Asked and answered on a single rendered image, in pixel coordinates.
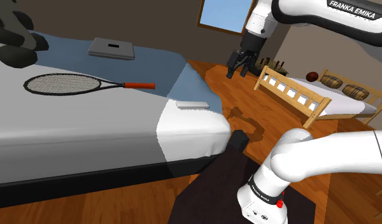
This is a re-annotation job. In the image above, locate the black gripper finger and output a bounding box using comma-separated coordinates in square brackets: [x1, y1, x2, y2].
[226, 49, 246, 80]
[239, 52, 261, 78]

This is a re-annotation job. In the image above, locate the light wooden bed with pillows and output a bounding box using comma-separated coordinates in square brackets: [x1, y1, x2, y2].
[253, 64, 382, 130]

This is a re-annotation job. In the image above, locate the bed with grey blue sheet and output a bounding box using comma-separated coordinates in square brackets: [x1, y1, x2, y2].
[0, 29, 232, 211]

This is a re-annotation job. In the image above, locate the white flat remote control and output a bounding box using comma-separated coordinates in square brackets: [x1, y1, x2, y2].
[175, 101, 210, 109]

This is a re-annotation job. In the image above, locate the wood-framed window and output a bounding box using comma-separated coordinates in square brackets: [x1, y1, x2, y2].
[196, 0, 258, 36]

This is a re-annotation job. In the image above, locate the grey closed laptop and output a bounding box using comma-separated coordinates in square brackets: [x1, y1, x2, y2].
[87, 37, 136, 61]

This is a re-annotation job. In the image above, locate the grey and black plush toy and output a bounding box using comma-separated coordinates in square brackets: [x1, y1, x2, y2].
[0, 0, 50, 69]

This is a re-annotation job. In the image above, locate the dark robot stand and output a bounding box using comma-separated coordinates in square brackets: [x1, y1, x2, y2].
[167, 129, 316, 224]

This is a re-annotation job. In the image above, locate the black tennis racket orange grip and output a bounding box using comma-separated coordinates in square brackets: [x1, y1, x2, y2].
[23, 73, 157, 97]

